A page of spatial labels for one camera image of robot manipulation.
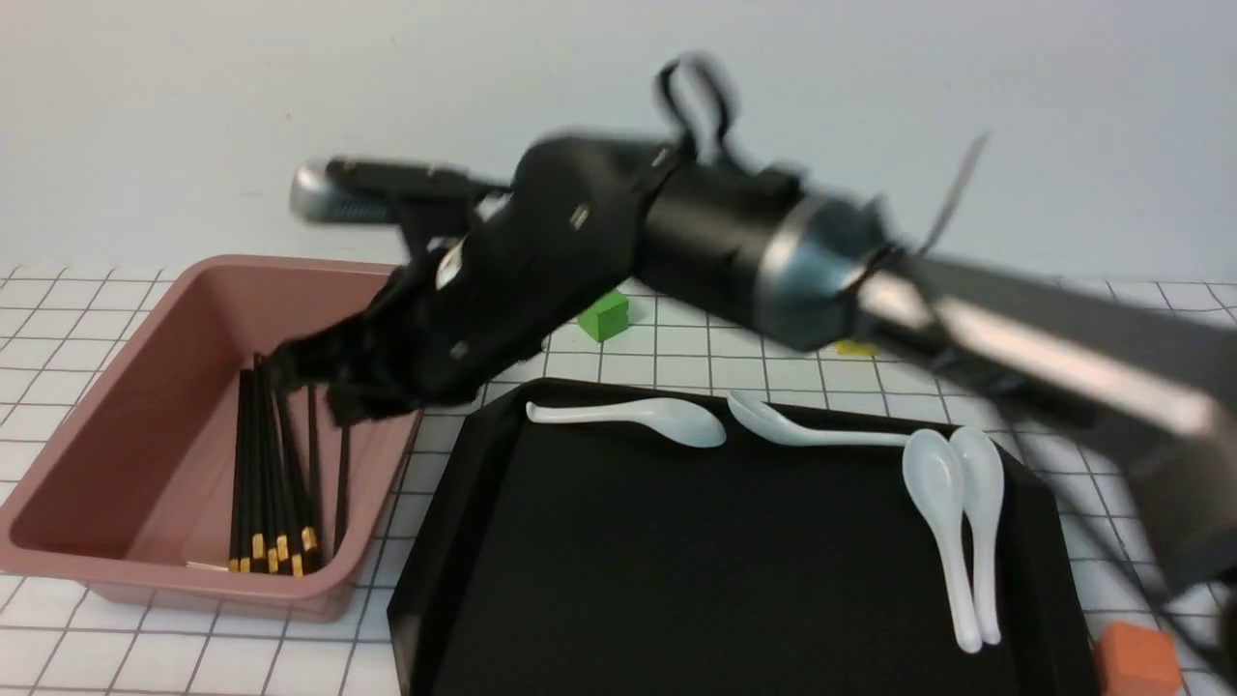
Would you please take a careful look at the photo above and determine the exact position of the white ceramic spoon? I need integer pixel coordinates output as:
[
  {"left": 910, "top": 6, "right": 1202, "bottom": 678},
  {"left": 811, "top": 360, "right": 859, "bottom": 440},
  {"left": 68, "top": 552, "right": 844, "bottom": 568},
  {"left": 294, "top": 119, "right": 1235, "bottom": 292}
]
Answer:
[
  {"left": 902, "top": 430, "right": 983, "bottom": 653},
  {"left": 949, "top": 427, "right": 1006, "bottom": 645},
  {"left": 524, "top": 397, "right": 729, "bottom": 449},
  {"left": 726, "top": 391, "right": 909, "bottom": 448}
]

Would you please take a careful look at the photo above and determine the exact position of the yellow small block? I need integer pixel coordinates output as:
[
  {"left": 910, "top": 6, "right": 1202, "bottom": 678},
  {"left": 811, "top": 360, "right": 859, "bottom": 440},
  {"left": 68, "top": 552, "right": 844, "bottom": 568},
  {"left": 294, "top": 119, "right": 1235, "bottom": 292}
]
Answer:
[{"left": 833, "top": 340, "right": 878, "bottom": 359}]

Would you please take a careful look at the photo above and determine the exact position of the black chopstick bundle leftmost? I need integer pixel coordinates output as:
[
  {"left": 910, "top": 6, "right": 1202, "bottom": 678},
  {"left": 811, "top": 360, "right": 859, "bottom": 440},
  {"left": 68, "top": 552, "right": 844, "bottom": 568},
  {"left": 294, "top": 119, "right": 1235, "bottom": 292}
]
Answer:
[{"left": 229, "top": 368, "right": 252, "bottom": 574}]

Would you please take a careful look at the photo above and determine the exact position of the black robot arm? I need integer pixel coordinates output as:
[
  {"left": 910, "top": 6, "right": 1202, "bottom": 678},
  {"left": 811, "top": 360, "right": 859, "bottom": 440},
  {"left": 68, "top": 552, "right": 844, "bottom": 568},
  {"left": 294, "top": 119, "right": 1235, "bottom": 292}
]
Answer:
[{"left": 273, "top": 53, "right": 1236, "bottom": 684}]

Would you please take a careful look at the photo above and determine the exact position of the pink plastic bin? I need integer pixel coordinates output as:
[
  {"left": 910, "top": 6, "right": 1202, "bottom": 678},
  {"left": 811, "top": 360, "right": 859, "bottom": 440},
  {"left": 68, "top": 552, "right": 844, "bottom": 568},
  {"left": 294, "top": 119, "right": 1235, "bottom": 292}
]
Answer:
[{"left": 1, "top": 255, "right": 418, "bottom": 622}]

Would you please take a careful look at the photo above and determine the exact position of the white ceramic spoon rightmost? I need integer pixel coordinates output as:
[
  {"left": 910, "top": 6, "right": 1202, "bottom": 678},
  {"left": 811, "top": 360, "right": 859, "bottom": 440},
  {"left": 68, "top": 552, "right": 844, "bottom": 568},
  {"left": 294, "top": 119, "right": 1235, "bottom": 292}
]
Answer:
[{"left": 949, "top": 427, "right": 1006, "bottom": 645}]

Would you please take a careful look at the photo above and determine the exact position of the white ceramic spoon left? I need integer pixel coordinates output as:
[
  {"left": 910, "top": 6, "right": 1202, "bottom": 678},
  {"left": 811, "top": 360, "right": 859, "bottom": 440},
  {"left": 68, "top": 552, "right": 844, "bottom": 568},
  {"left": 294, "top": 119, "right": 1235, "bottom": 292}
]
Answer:
[{"left": 524, "top": 397, "right": 729, "bottom": 449}]

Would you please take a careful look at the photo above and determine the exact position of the white ceramic spoon middle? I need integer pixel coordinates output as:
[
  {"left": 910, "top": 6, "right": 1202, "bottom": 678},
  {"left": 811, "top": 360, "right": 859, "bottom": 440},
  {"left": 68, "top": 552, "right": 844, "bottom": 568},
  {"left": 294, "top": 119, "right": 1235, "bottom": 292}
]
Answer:
[{"left": 726, "top": 391, "right": 909, "bottom": 448}]

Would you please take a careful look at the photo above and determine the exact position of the black chopstick rightmost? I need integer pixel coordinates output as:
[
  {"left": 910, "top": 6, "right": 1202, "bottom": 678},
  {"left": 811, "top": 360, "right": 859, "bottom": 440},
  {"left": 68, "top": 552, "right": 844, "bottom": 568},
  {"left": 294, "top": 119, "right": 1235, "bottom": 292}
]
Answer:
[{"left": 332, "top": 424, "right": 353, "bottom": 558}]

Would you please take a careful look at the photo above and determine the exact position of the black plastic tray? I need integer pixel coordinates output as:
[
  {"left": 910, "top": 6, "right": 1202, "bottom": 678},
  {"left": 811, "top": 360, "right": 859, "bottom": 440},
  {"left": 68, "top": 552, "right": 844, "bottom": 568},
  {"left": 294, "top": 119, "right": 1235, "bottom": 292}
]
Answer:
[{"left": 388, "top": 378, "right": 1101, "bottom": 695}]

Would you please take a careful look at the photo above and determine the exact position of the green cube block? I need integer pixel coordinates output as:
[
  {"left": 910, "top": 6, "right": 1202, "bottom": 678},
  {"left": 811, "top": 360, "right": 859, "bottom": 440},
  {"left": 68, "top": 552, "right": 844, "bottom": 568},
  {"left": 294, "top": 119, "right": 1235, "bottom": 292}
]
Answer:
[{"left": 576, "top": 291, "right": 630, "bottom": 342}]

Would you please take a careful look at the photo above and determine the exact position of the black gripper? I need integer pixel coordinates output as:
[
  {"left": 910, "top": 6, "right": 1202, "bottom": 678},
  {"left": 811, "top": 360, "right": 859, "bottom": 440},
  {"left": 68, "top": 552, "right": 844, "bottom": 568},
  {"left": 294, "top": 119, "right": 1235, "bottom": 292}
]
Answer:
[{"left": 262, "top": 135, "right": 658, "bottom": 427}]

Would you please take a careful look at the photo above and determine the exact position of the orange cube block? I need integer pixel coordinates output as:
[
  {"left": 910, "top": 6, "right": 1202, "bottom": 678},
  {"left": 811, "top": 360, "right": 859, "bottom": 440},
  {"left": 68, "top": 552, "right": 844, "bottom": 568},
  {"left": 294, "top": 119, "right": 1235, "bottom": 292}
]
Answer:
[{"left": 1094, "top": 622, "right": 1184, "bottom": 695}]

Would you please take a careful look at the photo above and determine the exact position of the white grid tablecloth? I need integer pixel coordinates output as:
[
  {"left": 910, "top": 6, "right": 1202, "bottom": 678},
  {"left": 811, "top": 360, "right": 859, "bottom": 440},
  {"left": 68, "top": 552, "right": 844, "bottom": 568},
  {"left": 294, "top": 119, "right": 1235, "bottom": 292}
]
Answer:
[{"left": 0, "top": 266, "right": 1237, "bottom": 696}]

